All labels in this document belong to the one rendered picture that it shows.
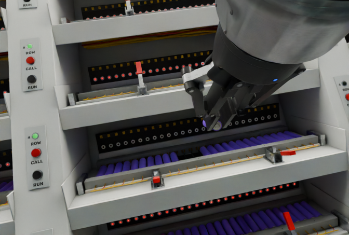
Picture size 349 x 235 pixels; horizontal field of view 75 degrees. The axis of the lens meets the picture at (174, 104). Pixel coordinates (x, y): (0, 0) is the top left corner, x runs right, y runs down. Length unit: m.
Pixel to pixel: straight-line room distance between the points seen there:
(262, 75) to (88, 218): 0.43
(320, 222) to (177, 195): 0.35
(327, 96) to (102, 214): 0.56
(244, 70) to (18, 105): 0.48
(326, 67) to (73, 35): 0.61
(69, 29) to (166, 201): 0.44
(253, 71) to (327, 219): 0.56
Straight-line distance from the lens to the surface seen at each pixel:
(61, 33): 0.60
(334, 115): 0.64
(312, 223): 0.68
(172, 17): 0.59
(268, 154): 0.56
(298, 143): 0.63
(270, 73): 0.18
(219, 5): 0.17
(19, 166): 0.55
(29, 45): 0.60
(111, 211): 0.51
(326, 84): 0.65
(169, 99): 0.50
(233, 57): 0.18
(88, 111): 0.52
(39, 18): 0.63
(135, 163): 0.60
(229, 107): 0.33
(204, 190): 0.51
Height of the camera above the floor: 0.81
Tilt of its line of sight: 12 degrees up
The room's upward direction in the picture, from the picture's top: 11 degrees counter-clockwise
